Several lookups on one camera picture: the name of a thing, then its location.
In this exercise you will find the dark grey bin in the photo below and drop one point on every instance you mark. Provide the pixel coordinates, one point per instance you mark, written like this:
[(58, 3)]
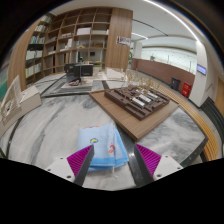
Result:
[(175, 84)]

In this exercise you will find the wooden shelf unit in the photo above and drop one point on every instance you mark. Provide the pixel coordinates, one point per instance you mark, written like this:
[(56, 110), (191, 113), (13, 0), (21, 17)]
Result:
[(76, 33)]

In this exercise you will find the brown architectural model on board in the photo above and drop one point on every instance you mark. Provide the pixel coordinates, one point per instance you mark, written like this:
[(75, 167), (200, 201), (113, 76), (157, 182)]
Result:
[(140, 101)]

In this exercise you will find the red bin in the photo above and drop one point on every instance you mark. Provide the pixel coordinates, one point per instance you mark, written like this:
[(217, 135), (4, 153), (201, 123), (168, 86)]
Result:
[(186, 90)]

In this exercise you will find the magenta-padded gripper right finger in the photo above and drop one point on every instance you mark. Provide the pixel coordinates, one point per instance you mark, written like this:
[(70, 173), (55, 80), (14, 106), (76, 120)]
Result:
[(150, 161)]

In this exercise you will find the white wall sign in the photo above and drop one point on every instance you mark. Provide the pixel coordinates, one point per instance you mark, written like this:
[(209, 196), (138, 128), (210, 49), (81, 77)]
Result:
[(123, 41)]

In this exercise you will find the light blue printed towel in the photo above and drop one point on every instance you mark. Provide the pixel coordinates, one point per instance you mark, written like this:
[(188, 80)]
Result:
[(100, 141)]

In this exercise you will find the small white architectural model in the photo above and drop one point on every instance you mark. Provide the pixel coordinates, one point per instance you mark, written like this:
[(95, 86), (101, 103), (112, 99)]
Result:
[(116, 74)]

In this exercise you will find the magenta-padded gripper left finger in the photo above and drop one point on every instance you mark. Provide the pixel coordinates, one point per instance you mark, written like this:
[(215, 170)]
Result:
[(78, 161)]

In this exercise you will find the blue wall screen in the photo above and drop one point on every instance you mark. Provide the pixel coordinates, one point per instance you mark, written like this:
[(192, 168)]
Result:
[(201, 69)]

